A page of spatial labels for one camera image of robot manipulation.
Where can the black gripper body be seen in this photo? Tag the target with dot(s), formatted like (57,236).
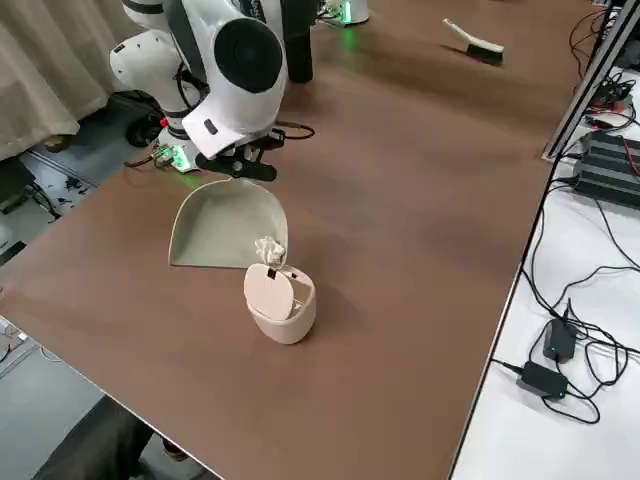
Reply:
(257,145)

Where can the white paper ball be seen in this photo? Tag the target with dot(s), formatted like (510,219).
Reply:
(270,250)

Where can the white hand brush black bristles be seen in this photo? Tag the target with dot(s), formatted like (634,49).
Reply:
(480,47)

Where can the small beige lidded bin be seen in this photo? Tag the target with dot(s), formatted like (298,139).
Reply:
(285,320)

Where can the black vase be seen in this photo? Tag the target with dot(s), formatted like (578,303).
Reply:
(300,60)

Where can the person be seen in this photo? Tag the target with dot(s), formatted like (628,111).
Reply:
(95,440)

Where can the black power adapter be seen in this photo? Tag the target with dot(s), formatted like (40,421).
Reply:
(542,380)
(558,342)

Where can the black finned power supply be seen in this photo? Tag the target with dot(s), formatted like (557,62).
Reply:
(607,165)

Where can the aluminium profile post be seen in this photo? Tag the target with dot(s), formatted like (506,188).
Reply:
(586,85)

